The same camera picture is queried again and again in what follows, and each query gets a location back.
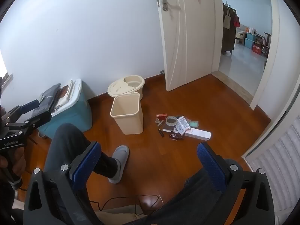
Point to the white door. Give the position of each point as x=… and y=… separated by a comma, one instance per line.
x=189, y=39

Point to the beige square trash bin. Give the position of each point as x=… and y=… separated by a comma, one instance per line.
x=131, y=121

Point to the beige round bucket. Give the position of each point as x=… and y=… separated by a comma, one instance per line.
x=121, y=86

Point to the red open box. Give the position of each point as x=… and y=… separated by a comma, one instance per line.
x=161, y=116

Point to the white ribbed panel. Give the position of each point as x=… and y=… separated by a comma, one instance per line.
x=281, y=159

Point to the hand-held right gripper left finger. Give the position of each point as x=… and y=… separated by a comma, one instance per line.
x=88, y=161

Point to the person's leg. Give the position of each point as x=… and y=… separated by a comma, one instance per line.
x=187, y=204
x=68, y=143

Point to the beige seat cushion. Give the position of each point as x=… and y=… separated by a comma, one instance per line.
x=117, y=216

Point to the red plastic crate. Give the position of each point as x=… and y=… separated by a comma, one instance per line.
x=257, y=49

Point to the dark wooden cabinet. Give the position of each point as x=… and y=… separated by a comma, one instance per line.
x=230, y=39

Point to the blue plastic tub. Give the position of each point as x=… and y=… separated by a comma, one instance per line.
x=250, y=41

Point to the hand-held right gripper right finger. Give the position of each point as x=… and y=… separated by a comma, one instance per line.
x=211, y=166

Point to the white printed packet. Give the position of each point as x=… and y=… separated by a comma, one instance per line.
x=182, y=125

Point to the dark red small box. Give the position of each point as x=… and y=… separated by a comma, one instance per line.
x=175, y=136

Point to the grey folded cloth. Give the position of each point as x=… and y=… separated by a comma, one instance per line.
x=46, y=100

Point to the beige tote bag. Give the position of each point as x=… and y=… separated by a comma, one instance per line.
x=226, y=21

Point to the silver metal clip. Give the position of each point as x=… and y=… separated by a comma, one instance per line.
x=159, y=122

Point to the person's right leg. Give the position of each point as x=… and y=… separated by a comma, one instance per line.
x=187, y=204

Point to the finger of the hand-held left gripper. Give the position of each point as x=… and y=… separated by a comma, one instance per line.
x=29, y=105
x=37, y=119

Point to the person's left leg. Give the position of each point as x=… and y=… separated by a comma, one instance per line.
x=68, y=143

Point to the blue storage box white lid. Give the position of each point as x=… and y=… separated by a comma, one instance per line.
x=72, y=117

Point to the grey slipper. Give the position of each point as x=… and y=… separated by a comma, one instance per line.
x=120, y=161

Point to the dark wooden chair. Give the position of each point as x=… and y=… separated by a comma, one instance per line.
x=267, y=42

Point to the long white red carton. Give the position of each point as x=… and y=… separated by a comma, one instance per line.
x=198, y=134

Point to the window frame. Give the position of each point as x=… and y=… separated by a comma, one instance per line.
x=7, y=79

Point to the brown tape roll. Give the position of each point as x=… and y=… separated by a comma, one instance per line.
x=171, y=121

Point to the person's left hand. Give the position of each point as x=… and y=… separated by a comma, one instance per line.
x=15, y=167

